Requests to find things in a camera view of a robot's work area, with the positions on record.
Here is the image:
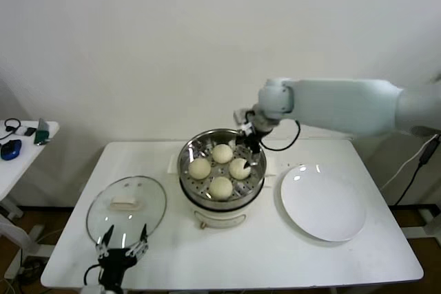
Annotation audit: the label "black headphones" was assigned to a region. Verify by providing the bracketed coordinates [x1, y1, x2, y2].
[0, 118, 21, 140]

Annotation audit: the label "black power cable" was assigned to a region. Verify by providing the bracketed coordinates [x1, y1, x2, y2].
[394, 165, 423, 206]

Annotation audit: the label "glass lid with cream handle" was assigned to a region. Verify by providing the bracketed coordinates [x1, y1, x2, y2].
[85, 175, 168, 249]

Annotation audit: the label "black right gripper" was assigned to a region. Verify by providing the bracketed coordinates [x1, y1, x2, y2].
[235, 125, 263, 171]

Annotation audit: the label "green circuit board box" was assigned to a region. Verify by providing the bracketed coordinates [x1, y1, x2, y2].
[32, 117, 52, 146]

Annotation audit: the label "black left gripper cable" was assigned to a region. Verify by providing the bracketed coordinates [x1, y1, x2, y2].
[84, 263, 103, 288]

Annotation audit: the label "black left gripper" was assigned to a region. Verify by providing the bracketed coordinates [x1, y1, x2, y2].
[95, 224, 150, 290]

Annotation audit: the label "stainless steel steamer basket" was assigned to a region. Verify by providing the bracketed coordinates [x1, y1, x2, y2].
[177, 128, 268, 205]

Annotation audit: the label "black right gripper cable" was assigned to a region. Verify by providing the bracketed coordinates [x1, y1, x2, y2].
[260, 118, 302, 153]

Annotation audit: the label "cream electric cooker base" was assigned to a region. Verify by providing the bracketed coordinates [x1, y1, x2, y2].
[167, 154, 278, 231]

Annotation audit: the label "white power cable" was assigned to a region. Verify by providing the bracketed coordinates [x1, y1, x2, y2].
[380, 134, 441, 190]

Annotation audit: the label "black power adapter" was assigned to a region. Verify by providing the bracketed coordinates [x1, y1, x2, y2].
[416, 140, 437, 168]

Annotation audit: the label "white side table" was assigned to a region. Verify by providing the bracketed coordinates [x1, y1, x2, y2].
[0, 120, 60, 221]

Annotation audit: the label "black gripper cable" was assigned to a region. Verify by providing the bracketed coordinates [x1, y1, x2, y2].
[84, 263, 103, 288]
[260, 118, 302, 153]

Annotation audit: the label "white round plate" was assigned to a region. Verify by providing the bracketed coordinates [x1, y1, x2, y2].
[274, 163, 367, 242]

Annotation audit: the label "white curved floor base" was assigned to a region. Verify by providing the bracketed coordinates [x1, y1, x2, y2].
[0, 220, 32, 251]

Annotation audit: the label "blue computer mouse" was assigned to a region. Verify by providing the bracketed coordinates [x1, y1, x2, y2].
[0, 138, 23, 162]

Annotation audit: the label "white steamed baozi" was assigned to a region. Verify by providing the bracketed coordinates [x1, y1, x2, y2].
[209, 176, 234, 202]
[188, 158, 212, 180]
[228, 157, 252, 180]
[211, 143, 234, 165]

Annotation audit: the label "black floor cable bundle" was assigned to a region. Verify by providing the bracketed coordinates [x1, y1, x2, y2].
[19, 255, 45, 280]

